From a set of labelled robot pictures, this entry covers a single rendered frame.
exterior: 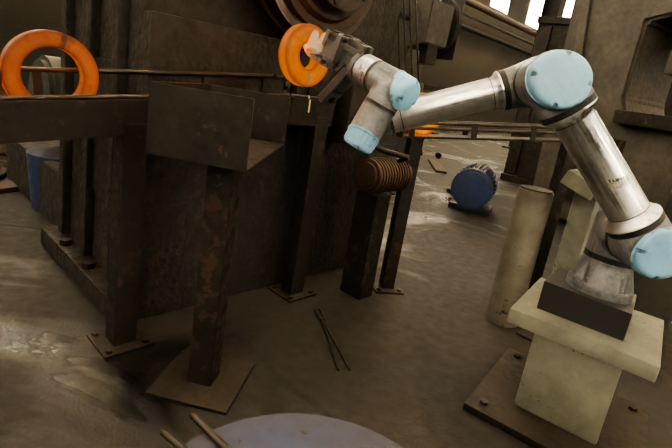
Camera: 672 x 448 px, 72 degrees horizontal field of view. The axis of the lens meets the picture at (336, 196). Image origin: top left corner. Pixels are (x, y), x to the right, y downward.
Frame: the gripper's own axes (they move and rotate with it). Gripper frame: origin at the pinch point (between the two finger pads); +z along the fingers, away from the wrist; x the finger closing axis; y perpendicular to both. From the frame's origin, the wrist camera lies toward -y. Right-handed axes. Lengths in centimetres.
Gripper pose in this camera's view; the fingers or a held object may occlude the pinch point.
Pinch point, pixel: (306, 47)
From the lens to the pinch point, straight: 125.5
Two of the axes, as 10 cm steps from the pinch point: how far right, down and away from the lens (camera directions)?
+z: -6.4, -5.2, 5.6
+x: -6.9, 0.9, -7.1
